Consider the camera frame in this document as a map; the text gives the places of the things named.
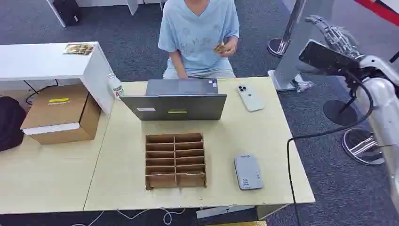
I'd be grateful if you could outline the person's left hand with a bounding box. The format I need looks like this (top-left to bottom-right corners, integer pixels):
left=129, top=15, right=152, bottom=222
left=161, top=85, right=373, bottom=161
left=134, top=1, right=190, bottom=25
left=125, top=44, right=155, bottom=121
left=219, top=36, right=239, bottom=58

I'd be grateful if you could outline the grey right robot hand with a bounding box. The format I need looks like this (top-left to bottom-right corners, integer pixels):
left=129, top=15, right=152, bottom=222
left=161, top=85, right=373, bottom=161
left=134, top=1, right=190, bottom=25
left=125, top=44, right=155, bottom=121
left=304, top=15, right=364, bottom=60

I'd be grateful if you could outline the black flat plate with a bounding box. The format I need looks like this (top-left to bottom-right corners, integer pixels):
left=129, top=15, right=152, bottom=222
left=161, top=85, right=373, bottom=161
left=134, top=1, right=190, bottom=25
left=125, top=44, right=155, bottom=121
left=298, top=40, right=362, bottom=77

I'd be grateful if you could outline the person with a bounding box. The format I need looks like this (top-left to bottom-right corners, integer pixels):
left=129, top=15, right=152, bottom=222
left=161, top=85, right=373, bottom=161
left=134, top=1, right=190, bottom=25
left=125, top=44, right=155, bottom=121
left=158, top=0, right=240, bottom=80

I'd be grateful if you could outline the chrome pole with round base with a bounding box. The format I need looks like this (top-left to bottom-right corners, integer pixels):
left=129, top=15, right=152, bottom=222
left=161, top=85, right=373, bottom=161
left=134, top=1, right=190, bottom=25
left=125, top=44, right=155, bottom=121
left=267, top=0, right=308, bottom=58

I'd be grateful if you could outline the white pillar stand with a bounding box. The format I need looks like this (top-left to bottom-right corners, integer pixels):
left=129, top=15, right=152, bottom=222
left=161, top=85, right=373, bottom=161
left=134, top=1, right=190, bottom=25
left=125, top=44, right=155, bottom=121
left=268, top=0, right=335, bottom=92

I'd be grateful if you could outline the white smartphone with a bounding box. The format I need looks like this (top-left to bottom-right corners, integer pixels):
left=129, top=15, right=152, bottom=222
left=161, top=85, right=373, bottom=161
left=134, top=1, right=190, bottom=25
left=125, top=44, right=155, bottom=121
left=236, top=83, right=265, bottom=113

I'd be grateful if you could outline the crumpled clear plastic wrap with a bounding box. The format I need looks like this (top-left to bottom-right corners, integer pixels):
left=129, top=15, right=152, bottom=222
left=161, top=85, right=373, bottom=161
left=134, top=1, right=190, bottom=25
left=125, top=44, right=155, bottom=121
left=295, top=80, right=315, bottom=93

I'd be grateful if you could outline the black round stand base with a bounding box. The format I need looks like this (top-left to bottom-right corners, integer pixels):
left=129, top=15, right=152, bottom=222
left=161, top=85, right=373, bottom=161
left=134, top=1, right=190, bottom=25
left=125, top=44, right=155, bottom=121
left=323, top=97, right=359, bottom=126

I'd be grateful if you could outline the grey laptop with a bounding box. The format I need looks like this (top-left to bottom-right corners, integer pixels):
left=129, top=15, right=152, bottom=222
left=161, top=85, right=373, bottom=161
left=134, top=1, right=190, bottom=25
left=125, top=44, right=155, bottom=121
left=120, top=78, right=228, bottom=121

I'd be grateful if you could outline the clear plastic bottle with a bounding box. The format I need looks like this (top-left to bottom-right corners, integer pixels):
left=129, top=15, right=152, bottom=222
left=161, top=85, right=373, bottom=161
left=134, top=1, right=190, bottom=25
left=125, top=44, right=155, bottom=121
left=107, top=72, right=125, bottom=100

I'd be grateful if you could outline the grey card reader device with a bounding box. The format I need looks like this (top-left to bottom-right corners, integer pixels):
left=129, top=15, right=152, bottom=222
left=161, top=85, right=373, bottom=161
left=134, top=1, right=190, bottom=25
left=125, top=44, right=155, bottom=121
left=233, top=154, right=264, bottom=191

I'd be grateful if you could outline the wooden card box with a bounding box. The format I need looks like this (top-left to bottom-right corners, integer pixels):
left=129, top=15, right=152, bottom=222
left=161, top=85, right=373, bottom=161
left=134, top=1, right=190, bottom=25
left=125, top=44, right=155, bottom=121
left=144, top=133, right=207, bottom=191

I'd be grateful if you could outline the gold card pack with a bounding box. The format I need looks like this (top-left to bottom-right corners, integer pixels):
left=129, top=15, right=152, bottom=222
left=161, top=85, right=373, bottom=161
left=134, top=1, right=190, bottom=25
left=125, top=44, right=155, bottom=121
left=63, top=43, right=95, bottom=56

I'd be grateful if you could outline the grey desk crossbar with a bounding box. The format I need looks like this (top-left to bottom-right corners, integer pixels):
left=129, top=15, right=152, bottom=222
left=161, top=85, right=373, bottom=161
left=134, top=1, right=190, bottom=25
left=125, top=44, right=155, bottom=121
left=196, top=205, right=256, bottom=219

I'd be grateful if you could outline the white furniture leg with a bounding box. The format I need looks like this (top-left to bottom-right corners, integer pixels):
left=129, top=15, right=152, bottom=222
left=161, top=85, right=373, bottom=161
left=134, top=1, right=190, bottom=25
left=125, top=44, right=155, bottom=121
left=47, top=0, right=67, bottom=28

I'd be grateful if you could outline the brown cardboard box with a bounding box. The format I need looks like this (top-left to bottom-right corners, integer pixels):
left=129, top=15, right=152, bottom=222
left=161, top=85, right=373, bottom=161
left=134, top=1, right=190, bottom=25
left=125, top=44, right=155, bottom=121
left=20, top=84, right=102, bottom=145

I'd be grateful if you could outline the white side desk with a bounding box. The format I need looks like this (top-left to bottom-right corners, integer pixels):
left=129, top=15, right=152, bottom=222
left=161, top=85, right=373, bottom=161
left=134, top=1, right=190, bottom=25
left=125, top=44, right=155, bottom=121
left=0, top=41, right=115, bottom=115

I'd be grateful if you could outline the white paper strip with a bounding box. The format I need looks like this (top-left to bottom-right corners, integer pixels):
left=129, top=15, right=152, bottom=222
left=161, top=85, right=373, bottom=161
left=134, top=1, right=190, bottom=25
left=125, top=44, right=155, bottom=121
left=22, top=122, right=81, bottom=136

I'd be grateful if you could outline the black bag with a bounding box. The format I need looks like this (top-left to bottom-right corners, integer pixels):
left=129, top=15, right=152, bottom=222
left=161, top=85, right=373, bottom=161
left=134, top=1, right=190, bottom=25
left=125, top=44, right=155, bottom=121
left=0, top=96, right=27, bottom=153

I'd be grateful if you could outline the thick black cable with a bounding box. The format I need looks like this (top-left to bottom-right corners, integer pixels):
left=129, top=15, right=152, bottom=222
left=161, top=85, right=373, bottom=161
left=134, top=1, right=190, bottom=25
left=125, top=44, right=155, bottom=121
left=286, top=70, right=375, bottom=226

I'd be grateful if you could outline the chrome ring base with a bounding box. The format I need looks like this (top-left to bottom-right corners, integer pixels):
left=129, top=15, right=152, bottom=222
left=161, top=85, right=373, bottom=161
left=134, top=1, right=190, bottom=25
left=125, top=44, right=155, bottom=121
left=341, top=128, right=385, bottom=166

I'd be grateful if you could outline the white cable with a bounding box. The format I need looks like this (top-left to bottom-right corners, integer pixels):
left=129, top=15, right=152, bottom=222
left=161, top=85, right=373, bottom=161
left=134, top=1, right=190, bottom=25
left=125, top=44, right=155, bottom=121
left=71, top=208, right=186, bottom=226

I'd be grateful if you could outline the thin black cable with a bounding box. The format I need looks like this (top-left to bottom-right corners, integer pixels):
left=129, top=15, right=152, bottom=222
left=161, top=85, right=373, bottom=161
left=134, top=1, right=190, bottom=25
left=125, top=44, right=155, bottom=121
left=23, top=79, right=59, bottom=106

